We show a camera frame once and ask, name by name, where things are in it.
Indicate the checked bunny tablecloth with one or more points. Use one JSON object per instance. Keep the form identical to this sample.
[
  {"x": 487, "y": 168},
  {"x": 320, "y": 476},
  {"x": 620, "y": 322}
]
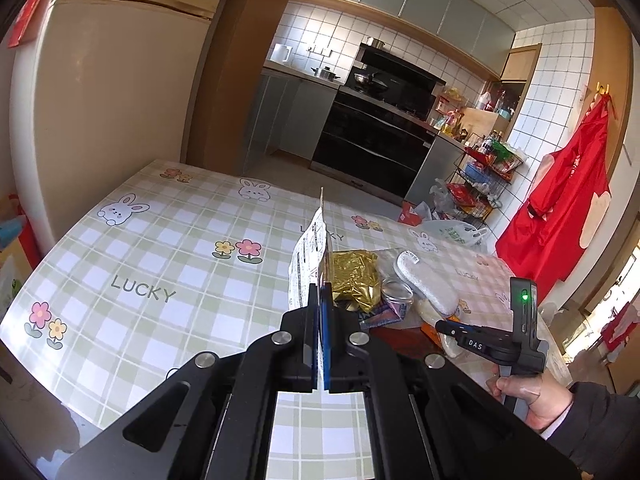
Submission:
[{"x": 150, "y": 240}]

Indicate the white paper packet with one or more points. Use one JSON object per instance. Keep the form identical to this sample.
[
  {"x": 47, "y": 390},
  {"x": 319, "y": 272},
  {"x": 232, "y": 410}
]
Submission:
[{"x": 310, "y": 255}]

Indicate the cream refrigerator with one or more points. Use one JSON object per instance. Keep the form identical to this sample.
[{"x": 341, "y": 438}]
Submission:
[{"x": 115, "y": 85}]

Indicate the grey lower cabinets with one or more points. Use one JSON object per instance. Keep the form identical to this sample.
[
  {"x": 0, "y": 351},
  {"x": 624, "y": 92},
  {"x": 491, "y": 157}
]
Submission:
[{"x": 290, "y": 115}]

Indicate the red apron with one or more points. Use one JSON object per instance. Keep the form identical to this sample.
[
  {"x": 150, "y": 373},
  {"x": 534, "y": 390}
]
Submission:
[{"x": 555, "y": 195}]

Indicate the grey cabinets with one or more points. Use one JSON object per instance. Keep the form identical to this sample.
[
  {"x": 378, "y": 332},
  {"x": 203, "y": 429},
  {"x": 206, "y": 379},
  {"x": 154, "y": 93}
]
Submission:
[
  {"x": 415, "y": 5},
  {"x": 290, "y": 115}
]

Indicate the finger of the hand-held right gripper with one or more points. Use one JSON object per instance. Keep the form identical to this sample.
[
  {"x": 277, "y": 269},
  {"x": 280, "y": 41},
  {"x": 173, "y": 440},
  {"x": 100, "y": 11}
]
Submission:
[{"x": 465, "y": 330}]

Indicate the white kettle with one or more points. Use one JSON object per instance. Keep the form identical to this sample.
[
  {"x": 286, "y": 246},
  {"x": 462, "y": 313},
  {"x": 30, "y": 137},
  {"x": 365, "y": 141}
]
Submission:
[{"x": 281, "y": 54}]

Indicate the person's right hand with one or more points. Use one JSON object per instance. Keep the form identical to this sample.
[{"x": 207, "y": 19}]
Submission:
[{"x": 545, "y": 400}]

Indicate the black range hood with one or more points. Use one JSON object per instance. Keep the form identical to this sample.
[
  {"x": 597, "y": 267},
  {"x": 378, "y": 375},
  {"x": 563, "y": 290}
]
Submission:
[{"x": 405, "y": 67}]

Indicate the wooden door frame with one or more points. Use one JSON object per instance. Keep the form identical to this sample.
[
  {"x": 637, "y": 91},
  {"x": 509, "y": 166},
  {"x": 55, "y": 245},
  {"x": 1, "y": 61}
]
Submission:
[{"x": 240, "y": 60}]

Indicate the gold foil wrapper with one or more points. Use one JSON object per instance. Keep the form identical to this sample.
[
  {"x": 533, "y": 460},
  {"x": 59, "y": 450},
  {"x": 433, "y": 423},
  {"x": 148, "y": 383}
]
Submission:
[{"x": 355, "y": 275}]

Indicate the steel pot with lid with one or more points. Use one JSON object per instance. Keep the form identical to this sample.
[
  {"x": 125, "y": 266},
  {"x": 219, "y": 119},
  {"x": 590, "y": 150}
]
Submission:
[{"x": 325, "y": 73}]

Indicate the white foam piece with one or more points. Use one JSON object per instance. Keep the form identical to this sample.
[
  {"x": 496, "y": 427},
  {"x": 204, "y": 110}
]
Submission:
[{"x": 430, "y": 280}]

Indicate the red hanging cloth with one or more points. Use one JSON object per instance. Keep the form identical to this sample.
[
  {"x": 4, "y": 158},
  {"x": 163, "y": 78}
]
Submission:
[{"x": 32, "y": 10}]

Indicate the wooden cutting board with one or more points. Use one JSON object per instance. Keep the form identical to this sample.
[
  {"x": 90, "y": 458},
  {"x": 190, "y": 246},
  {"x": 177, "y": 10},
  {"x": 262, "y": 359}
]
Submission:
[{"x": 477, "y": 121}]

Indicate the grey upper cabinets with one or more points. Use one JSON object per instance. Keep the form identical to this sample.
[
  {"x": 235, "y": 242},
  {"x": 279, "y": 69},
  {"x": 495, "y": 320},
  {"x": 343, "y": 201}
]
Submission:
[{"x": 415, "y": 5}]

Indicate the person's right forearm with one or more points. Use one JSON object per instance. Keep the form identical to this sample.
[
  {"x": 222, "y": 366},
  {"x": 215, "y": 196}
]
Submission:
[{"x": 600, "y": 425}]

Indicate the orange wrapper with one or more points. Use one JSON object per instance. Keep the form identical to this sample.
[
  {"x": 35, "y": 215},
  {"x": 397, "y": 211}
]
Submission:
[{"x": 432, "y": 332}]

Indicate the red packet on floor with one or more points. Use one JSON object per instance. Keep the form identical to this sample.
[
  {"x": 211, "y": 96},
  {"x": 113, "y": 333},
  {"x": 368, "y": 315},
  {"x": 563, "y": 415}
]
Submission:
[{"x": 411, "y": 214}]

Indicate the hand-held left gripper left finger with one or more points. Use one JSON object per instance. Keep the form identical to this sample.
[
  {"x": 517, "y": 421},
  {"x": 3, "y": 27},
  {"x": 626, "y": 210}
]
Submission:
[{"x": 314, "y": 332}]

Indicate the black stove oven unit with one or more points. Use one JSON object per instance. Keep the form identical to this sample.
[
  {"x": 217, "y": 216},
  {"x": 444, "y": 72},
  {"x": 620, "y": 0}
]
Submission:
[{"x": 370, "y": 140}]

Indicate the black wok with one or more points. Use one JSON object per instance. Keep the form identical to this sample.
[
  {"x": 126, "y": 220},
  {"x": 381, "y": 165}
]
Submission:
[{"x": 371, "y": 81}]

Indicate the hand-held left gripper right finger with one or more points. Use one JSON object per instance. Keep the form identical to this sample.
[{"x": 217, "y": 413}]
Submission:
[{"x": 327, "y": 337}]

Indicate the purple snack wrapper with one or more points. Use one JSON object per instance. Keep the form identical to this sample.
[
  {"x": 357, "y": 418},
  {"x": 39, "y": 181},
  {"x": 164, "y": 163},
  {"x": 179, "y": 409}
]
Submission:
[{"x": 382, "y": 314}]

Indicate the small steel pot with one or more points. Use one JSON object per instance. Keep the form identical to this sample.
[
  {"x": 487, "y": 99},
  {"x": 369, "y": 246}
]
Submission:
[{"x": 376, "y": 42}]

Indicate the dark red snack packet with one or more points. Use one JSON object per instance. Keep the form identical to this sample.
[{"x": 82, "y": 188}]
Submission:
[{"x": 405, "y": 341}]

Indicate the white green shopping bag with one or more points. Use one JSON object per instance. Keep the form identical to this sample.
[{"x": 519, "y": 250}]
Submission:
[{"x": 457, "y": 234}]

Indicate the colourful bags on floor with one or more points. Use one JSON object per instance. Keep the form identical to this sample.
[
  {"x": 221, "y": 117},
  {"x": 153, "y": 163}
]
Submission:
[{"x": 15, "y": 240}]

